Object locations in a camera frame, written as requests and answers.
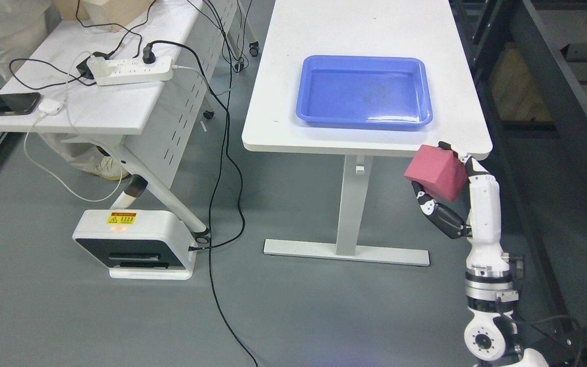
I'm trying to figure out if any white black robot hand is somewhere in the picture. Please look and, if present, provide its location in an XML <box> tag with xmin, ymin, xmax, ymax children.
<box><xmin>412</xmin><ymin>141</ymin><xmax>510</xmax><ymax>277</ymax></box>

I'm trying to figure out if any pink foam block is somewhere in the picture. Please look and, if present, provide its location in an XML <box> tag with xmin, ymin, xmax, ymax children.
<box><xmin>405</xmin><ymin>145</ymin><xmax>467</xmax><ymax>202</ymax></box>

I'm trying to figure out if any blue plastic tray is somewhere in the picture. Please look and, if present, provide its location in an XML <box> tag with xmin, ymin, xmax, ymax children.
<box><xmin>296</xmin><ymin>55</ymin><xmax>434</xmax><ymax>130</ymax></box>

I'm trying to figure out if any black metal shelf left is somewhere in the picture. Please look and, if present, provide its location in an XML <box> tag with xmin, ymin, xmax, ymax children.
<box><xmin>450</xmin><ymin>1</ymin><xmax>587</xmax><ymax>366</ymax></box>

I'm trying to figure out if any wooden block with hole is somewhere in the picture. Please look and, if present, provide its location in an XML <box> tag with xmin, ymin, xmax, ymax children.
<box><xmin>52</xmin><ymin>1</ymin><xmax>152</xmax><ymax>33</ymax></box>

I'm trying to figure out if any white desk with leg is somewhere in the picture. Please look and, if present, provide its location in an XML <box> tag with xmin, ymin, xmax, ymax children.
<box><xmin>242</xmin><ymin>1</ymin><xmax>492</xmax><ymax>266</ymax></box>

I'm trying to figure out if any white floor device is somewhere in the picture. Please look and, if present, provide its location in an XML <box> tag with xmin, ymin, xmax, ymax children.
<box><xmin>72</xmin><ymin>209</ymin><xmax>196</xmax><ymax>280</ymax></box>

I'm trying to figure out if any white power strip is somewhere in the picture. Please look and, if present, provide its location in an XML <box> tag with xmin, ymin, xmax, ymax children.
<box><xmin>86</xmin><ymin>56</ymin><xmax>173</xmax><ymax>86</ymax></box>

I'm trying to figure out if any white charger adapter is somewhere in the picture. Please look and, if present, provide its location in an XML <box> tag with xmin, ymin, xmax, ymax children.
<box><xmin>38</xmin><ymin>98</ymin><xmax>65</xmax><ymax>116</ymax></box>

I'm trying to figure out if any black smartphone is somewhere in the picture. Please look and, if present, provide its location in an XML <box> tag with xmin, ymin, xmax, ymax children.
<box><xmin>0</xmin><ymin>91</ymin><xmax>41</xmax><ymax>116</ymax></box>

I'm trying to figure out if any black power cable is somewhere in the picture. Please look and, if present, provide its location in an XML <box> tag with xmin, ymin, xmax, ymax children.
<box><xmin>143</xmin><ymin>40</ymin><xmax>261</xmax><ymax>367</ymax></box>

